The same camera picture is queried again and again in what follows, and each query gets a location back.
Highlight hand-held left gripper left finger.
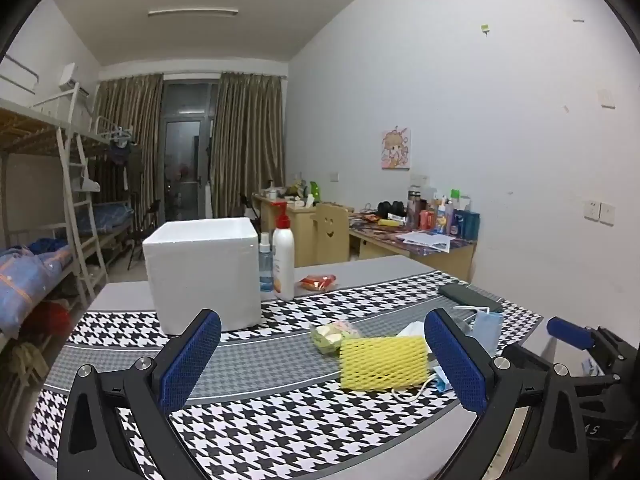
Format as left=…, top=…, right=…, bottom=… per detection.
left=57, top=308, right=222, bottom=480

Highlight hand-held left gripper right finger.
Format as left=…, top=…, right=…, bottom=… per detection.
left=424, top=308, right=588, bottom=480

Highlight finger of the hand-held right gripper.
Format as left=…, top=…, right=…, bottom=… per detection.
left=510, top=346, right=618, bottom=406
left=546, top=316, right=640, bottom=366

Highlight yellow foam net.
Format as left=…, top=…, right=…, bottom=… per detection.
left=339, top=336, right=432, bottom=390

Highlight white foam box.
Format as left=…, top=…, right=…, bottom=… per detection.
left=142, top=217, right=262, bottom=337

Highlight green floral tissue pack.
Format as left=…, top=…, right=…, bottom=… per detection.
left=309, top=320, right=361, bottom=356

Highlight blue face mask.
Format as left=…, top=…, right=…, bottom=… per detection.
left=452, top=305, right=503, bottom=348
left=392, top=365, right=453, bottom=401

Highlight houndstooth table mat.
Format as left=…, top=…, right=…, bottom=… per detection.
left=25, top=270, right=545, bottom=480

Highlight cluttered wooden desk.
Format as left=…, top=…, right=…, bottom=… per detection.
left=348, top=212, right=476, bottom=281

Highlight clear blue spray bottle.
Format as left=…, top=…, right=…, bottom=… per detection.
left=258, top=232, right=275, bottom=292

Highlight white printed papers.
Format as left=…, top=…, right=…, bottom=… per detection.
left=397, top=230, right=453, bottom=253

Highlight white pump bottle red cap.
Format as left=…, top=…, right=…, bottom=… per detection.
left=271, top=200, right=297, bottom=302

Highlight blue box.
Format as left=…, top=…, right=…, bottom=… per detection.
left=452, top=210, right=481, bottom=240

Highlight black tripod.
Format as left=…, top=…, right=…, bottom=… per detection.
left=127, top=200, right=161, bottom=268

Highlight red snack packet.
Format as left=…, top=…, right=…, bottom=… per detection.
left=297, top=274, right=338, bottom=292

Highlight dark thermos bottle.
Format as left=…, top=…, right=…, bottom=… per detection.
left=407, top=186, right=423, bottom=228

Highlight white metal bunk bed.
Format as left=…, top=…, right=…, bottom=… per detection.
left=75, top=115, right=146, bottom=261
left=0, top=55, right=108, bottom=341

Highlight light wooden desk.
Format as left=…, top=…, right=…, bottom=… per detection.
left=251, top=192, right=321, bottom=268

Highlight wooden chair smiley cutout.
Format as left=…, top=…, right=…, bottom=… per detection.
left=312, top=202, right=350, bottom=265

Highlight white bed ladder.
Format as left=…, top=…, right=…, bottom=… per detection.
left=56, top=125, right=108, bottom=303

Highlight blue patterned quilt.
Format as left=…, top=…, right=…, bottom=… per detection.
left=0, top=245, right=76, bottom=331

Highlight hanging clothes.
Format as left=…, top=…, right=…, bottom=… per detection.
left=107, top=130, right=138, bottom=166

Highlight brown curtain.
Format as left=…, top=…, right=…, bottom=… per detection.
left=210, top=71, right=287, bottom=221
left=95, top=74, right=165, bottom=231

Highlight glass balcony door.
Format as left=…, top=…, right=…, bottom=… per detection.
left=161, top=80, right=221, bottom=221

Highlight white air conditioner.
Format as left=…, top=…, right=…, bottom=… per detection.
left=59, top=62, right=81, bottom=92

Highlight ceiling tube lamp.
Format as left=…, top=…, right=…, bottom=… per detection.
left=147, top=7, right=240, bottom=18

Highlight pink cartoon wall picture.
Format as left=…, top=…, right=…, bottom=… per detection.
left=381, top=128, right=412, bottom=170

